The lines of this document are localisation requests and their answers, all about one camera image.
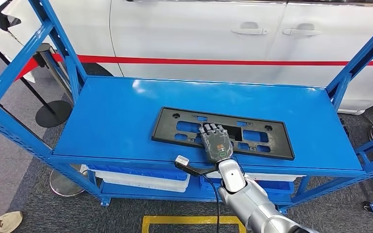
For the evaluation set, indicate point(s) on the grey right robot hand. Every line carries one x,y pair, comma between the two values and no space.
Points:
217,144

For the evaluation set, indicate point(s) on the small black device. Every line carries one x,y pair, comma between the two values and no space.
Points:
344,127

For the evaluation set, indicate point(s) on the blue plastic bin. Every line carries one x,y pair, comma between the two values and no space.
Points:
135,172
276,189

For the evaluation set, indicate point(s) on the black stanchion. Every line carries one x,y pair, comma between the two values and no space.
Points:
54,114

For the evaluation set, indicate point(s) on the long red barrier belt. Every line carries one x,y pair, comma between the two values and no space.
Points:
205,60

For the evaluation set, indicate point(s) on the black plastic frame part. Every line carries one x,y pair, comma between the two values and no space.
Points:
276,141

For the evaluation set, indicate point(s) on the white car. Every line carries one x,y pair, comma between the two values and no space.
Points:
189,29

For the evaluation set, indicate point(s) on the person's foot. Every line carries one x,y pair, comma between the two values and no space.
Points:
6,222

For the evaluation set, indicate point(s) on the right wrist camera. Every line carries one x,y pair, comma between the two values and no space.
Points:
182,160

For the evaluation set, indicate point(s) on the yellow floor tape square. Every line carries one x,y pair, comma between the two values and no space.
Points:
189,220

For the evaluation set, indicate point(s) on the short red barrier belt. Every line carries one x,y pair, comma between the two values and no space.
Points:
25,69

